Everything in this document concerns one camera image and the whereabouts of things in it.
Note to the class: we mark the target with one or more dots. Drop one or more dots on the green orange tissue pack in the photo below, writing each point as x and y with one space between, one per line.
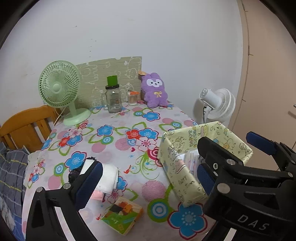
122 215

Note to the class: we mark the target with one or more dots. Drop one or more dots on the yellow cartoon fabric storage box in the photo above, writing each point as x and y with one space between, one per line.
182 183

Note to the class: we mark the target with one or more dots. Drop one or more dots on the floral tablecloth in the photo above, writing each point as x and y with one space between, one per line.
129 176

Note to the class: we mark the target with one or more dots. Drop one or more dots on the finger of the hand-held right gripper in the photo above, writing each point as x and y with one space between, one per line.
261 143
217 157

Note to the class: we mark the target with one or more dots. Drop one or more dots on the white cloth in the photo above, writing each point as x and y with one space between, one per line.
108 176

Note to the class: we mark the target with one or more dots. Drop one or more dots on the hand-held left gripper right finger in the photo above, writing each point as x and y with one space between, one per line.
205 180

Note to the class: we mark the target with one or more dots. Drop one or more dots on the glass jar with green lid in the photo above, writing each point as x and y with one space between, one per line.
113 99

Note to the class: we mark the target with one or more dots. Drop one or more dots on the grey plaid bedding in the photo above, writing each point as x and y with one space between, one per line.
11 176

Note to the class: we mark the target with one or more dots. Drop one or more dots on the small jar with orange lid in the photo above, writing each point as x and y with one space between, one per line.
133 99

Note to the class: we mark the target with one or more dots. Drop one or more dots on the green desk fan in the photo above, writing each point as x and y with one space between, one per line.
57 88

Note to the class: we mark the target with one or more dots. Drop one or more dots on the black plastic bag roll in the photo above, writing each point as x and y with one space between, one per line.
74 176

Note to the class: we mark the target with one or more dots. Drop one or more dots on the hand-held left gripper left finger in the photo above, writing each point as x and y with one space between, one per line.
89 183

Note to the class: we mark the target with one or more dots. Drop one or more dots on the purple plush toy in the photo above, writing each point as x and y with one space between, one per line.
155 92

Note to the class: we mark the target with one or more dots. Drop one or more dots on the yellow cartoon tissue pack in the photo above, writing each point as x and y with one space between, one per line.
193 162

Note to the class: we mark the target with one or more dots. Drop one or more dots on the green patterned board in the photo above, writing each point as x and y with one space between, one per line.
97 71

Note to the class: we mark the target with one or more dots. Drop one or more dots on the beige door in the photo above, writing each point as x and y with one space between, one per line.
266 81

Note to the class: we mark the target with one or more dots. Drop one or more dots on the white standing fan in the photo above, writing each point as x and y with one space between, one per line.
219 104

